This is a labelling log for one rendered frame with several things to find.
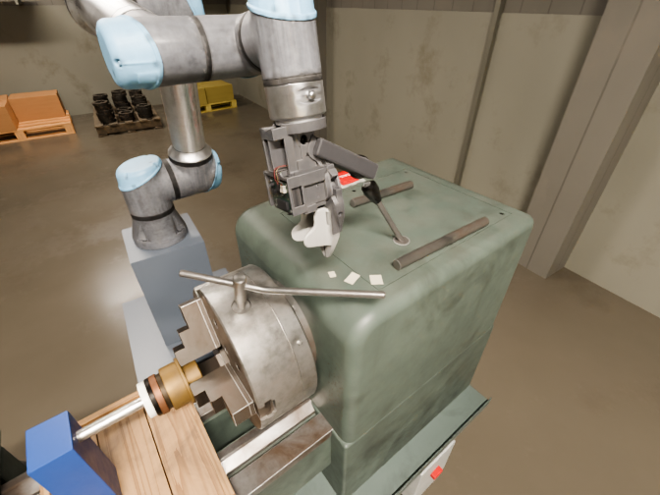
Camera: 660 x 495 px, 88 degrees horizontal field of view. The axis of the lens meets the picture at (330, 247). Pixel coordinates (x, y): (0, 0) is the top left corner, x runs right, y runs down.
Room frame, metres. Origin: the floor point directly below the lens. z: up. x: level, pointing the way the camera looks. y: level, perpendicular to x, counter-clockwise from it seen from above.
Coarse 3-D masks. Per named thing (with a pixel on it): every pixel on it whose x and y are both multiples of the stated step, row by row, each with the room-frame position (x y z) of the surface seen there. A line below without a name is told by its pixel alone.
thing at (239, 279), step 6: (234, 276) 0.42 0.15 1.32; (240, 276) 0.42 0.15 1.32; (246, 276) 0.42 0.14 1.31; (234, 282) 0.41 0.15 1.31; (240, 282) 0.41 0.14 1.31; (246, 282) 0.42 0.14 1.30; (234, 288) 0.42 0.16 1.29; (240, 288) 0.41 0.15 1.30; (234, 294) 0.42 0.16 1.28; (240, 294) 0.42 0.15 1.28; (246, 294) 0.42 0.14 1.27; (240, 300) 0.42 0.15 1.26; (246, 300) 0.43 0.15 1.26; (240, 306) 0.43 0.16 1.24
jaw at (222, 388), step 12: (216, 372) 0.39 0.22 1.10; (228, 372) 0.39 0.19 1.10; (192, 384) 0.37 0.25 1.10; (204, 384) 0.37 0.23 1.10; (216, 384) 0.37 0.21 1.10; (228, 384) 0.36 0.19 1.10; (240, 384) 0.36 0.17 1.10; (204, 396) 0.35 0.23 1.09; (216, 396) 0.34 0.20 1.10; (228, 396) 0.34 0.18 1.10; (240, 396) 0.34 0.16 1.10; (216, 408) 0.33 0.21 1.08; (228, 408) 0.32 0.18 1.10; (240, 408) 0.32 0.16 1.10; (252, 408) 0.33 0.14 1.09; (264, 408) 0.33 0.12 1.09; (240, 420) 0.31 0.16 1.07
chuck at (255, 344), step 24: (216, 288) 0.48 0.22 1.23; (216, 312) 0.42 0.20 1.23; (264, 312) 0.43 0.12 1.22; (240, 336) 0.38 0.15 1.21; (264, 336) 0.39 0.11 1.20; (240, 360) 0.35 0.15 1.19; (264, 360) 0.36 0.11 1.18; (288, 360) 0.38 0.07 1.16; (264, 384) 0.34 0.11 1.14; (288, 384) 0.36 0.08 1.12; (288, 408) 0.35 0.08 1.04
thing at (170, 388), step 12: (192, 360) 0.41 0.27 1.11; (168, 372) 0.38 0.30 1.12; (180, 372) 0.37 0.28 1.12; (192, 372) 0.39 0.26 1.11; (144, 384) 0.36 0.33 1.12; (156, 384) 0.36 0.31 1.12; (168, 384) 0.36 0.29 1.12; (180, 384) 0.36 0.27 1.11; (156, 396) 0.34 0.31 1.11; (168, 396) 0.34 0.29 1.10; (180, 396) 0.35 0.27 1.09; (192, 396) 0.35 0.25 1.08; (156, 408) 0.33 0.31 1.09; (168, 408) 0.33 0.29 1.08
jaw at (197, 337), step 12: (192, 300) 0.49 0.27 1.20; (192, 312) 0.46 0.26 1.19; (204, 312) 0.47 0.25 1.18; (192, 324) 0.45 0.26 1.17; (204, 324) 0.45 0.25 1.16; (180, 336) 0.43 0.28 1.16; (192, 336) 0.43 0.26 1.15; (204, 336) 0.44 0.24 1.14; (216, 336) 0.45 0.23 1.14; (180, 348) 0.42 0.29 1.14; (192, 348) 0.42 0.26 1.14; (204, 348) 0.43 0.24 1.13; (216, 348) 0.43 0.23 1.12; (180, 360) 0.40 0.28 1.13
